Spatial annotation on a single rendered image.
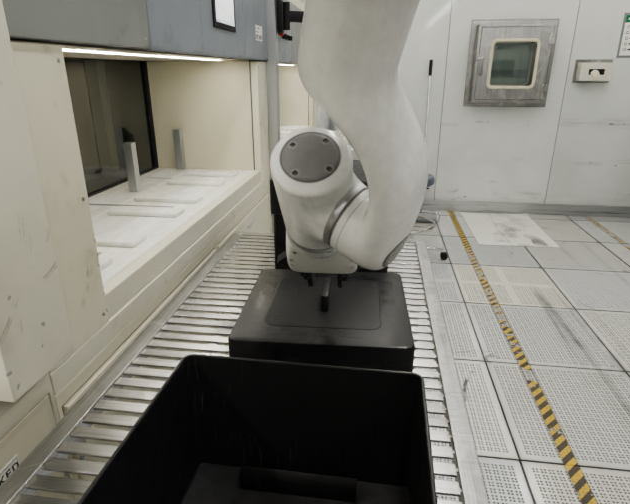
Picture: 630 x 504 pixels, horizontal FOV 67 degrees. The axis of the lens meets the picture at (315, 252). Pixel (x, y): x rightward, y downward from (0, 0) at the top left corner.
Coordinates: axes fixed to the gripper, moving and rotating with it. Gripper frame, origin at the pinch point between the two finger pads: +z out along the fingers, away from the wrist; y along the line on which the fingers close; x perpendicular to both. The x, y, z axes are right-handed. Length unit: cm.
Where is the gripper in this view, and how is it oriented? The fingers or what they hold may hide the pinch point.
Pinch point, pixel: (325, 274)
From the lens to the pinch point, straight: 76.1
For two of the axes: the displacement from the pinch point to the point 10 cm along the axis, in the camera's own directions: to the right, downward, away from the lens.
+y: -10.0, -0.3, 0.9
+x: -0.6, 9.1, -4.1
